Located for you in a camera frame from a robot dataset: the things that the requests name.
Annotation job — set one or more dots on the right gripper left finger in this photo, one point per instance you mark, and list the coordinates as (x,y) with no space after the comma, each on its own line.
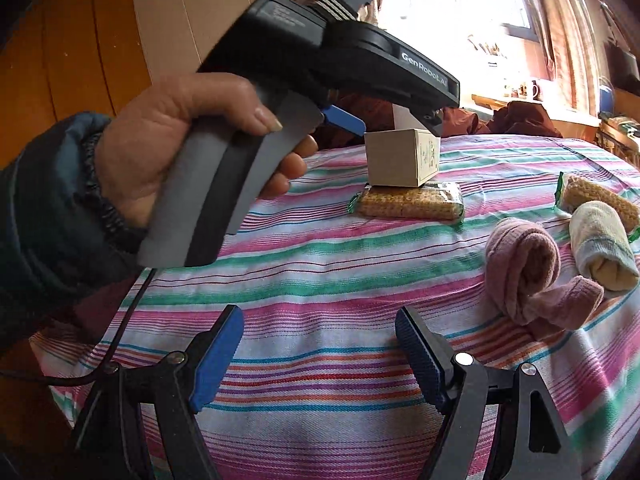
(108,441)

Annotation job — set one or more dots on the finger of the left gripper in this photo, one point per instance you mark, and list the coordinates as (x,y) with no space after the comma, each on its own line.
(430,119)
(339,118)

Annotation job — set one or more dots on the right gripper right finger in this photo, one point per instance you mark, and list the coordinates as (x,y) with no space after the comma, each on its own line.
(530,440)

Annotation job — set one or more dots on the white small carton box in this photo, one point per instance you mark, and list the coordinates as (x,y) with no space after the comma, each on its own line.
(404,158)

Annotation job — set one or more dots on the green cracker pack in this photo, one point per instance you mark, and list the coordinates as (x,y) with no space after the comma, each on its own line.
(572,191)

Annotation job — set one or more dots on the pink sock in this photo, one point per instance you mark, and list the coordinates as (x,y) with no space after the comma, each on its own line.
(523,264)

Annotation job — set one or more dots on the cream sock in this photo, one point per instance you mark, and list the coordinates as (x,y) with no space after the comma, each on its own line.
(600,247)

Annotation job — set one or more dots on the white foam block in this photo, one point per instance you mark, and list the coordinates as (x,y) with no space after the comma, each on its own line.
(404,120)

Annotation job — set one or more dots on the person's left forearm sleeve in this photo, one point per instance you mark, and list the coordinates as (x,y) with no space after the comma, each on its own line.
(61,239)

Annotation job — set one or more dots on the person's left hand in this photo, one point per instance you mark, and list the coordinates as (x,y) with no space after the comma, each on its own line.
(137,148)

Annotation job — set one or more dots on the maroon cloth pile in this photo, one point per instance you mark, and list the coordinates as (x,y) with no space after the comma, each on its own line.
(517,117)

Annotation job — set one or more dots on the mug on windowsill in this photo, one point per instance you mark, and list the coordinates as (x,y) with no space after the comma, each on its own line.
(533,90)

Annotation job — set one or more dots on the striped tablecloth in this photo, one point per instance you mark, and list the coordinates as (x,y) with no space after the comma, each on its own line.
(318,388)

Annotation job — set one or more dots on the blue chair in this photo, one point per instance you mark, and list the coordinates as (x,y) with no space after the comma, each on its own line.
(607,99)

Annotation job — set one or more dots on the wooden side desk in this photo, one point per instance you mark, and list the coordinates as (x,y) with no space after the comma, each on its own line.
(618,133)

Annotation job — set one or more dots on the wooden wardrobe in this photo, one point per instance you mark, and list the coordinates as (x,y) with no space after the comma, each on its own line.
(63,57)

